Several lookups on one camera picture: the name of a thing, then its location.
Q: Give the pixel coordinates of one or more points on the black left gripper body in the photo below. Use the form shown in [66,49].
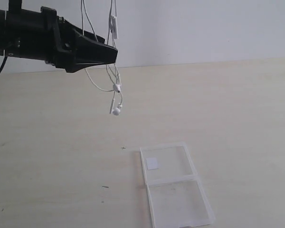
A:
[53,48]

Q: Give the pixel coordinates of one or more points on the white wired earphones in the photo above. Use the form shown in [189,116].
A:
[112,71]

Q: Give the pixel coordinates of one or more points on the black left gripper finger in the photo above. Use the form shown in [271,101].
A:
[89,55]
[89,38]

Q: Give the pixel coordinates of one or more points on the clear plastic storage case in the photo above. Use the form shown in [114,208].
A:
[176,196]

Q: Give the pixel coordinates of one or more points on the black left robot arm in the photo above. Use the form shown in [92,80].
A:
[21,31]

